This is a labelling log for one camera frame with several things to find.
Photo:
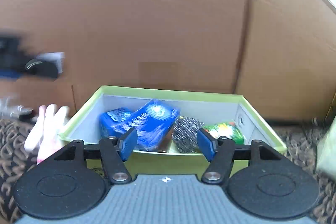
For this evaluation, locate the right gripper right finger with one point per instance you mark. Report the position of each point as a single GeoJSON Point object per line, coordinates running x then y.
{"type": "Point", "coordinates": [219, 153]}

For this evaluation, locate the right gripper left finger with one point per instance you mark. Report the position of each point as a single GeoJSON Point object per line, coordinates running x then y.
{"type": "Point", "coordinates": [114, 152]}

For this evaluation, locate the green snack box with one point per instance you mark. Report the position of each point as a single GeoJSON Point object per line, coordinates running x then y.
{"type": "Point", "coordinates": [225, 129]}

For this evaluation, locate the steel wool scrubber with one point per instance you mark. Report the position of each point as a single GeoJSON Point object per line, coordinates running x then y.
{"type": "Point", "coordinates": [185, 134]}

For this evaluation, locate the blue packet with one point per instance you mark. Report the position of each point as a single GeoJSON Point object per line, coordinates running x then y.
{"type": "Point", "coordinates": [152, 122]}

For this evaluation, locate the white pink gloves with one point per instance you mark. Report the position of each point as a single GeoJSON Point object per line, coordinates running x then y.
{"type": "Point", "coordinates": [44, 136]}

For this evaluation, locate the blue square tin box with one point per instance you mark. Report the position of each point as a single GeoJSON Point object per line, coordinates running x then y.
{"type": "Point", "coordinates": [114, 122]}

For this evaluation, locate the white shipping label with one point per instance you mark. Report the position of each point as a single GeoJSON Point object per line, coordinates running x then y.
{"type": "Point", "coordinates": [55, 57]}

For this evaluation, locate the light green cardboard box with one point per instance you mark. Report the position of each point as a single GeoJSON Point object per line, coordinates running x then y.
{"type": "Point", "coordinates": [208, 108]}

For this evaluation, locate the large brown cardboard box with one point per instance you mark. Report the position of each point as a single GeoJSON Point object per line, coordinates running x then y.
{"type": "Point", "coordinates": [278, 54]}

